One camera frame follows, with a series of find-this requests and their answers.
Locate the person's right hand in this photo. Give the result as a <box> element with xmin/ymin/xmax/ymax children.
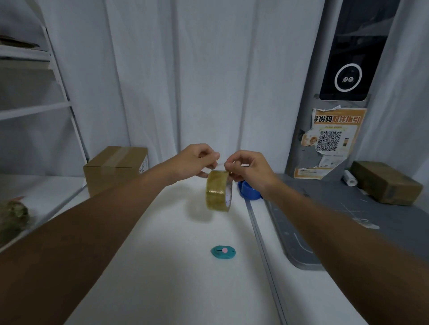
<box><xmin>224</xmin><ymin>150</ymin><xmax>281</xmax><ymax>200</ymax></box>

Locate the person's left hand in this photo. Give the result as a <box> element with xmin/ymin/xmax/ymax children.
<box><xmin>164</xmin><ymin>144</ymin><xmax>221</xmax><ymax>185</ymax></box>

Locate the yellowish packing tape roll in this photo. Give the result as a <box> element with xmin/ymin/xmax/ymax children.
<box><xmin>205</xmin><ymin>170</ymin><xmax>233</xmax><ymax>213</ymax></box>

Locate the brown cardboard box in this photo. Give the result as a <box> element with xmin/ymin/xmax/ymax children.
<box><xmin>83</xmin><ymin>146</ymin><xmax>149</xmax><ymax>198</ymax></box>

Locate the teal box cutter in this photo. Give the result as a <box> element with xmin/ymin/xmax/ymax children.
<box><xmin>210</xmin><ymin>245</ymin><xmax>236</xmax><ymax>260</ymax></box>

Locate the person's left forearm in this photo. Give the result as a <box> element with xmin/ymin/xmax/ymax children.
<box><xmin>0</xmin><ymin>164</ymin><xmax>178</xmax><ymax>325</ymax></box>

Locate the person's right forearm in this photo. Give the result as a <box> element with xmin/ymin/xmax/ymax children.
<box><xmin>268</xmin><ymin>180</ymin><xmax>429</xmax><ymax>325</ymax></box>

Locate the blue round tape dispenser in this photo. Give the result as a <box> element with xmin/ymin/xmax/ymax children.
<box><xmin>237</xmin><ymin>180</ymin><xmax>265</xmax><ymax>201</ymax></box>

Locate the small orange label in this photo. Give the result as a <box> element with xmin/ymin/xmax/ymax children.
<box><xmin>294</xmin><ymin>167</ymin><xmax>332</xmax><ymax>180</ymax></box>

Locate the small torn picture sticker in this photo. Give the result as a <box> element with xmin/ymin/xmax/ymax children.
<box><xmin>300</xmin><ymin>129</ymin><xmax>319</xmax><ymax>147</ymax></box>

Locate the small white paper notice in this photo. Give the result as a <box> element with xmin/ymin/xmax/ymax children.
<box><xmin>317</xmin><ymin>154</ymin><xmax>346</xmax><ymax>168</ymax></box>

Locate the grey cutting mat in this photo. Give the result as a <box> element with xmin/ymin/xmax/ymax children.
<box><xmin>265</xmin><ymin>173</ymin><xmax>429</xmax><ymax>271</ymax></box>

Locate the grey kiosk pillar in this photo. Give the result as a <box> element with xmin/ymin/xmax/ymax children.
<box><xmin>285</xmin><ymin>0</ymin><xmax>406</xmax><ymax>183</ymax></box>

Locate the white curtain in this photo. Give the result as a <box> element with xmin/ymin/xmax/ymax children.
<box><xmin>37</xmin><ymin>0</ymin><xmax>429</xmax><ymax>178</ymax></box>

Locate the small white paper roll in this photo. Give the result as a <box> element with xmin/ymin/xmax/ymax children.
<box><xmin>341</xmin><ymin>170</ymin><xmax>358</xmax><ymax>188</ymax></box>

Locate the orange poster with square code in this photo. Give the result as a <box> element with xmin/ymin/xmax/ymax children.
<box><xmin>311</xmin><ymin>106</ymin><xmax>368</xmax><ymax>156</ymax></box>

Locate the white sticker on mat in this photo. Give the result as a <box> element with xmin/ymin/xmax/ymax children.
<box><xmin>352</xmin><ymin>217</ymin><xmax>380</xmax><ymax>230</ymax></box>

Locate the brown taped parcel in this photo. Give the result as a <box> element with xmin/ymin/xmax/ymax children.
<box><xmin>349</xmin><ymin>160</ymin><xmax>424</xmax><ymax>206</ymax></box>

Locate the white metal shelf rack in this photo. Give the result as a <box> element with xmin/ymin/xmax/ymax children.
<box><xmin>0</xmin><ymin>0</ymin><xmax>89</xmax><ymax>252</ymax></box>

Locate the crumpled clear plastic bag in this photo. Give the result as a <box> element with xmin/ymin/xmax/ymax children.
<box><xmin>0</xmin><ymin>196</ymin><xmax>31</xmax><ymax>247</ymax></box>

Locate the black screen with white ring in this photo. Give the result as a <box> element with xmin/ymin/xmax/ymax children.
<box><xmin>319</xmin><ymin>0</ymin><xmax>401</xmax><ymax>102</ymax></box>

